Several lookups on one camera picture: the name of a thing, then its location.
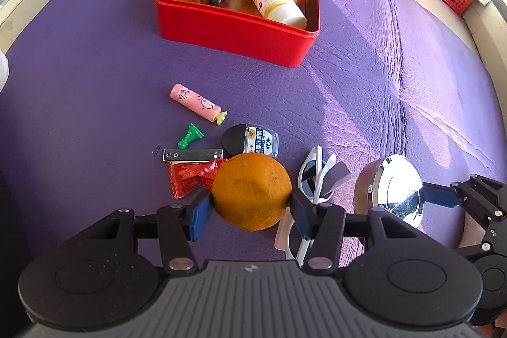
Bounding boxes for pink cartoon tube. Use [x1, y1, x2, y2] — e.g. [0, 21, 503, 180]
[170, 83, 227, 125]

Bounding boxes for white sunglasses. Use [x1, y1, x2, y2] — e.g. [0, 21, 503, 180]
[275, 145, 350, 267]

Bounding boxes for red snack packet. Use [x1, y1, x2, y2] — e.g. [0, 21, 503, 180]
[168, 159, 227, 199]

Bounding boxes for white sock foot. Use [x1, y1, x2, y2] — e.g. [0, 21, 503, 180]
[0, 51, 10, 92]

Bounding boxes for red square tin box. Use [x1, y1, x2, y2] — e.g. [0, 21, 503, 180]
[156, 0, 321, 68]

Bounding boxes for orange fruit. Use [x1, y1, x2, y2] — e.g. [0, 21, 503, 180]
[211, 153, 292, 232]

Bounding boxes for silver nail clipper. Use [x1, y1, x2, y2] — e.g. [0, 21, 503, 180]
[152, 145, 223, 163]

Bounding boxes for black capped clear jar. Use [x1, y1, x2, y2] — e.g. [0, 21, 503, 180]
[221, 124, 279, 159]

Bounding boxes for purple padded mat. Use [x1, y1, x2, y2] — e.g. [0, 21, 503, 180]
[1, 0, 506, 255]

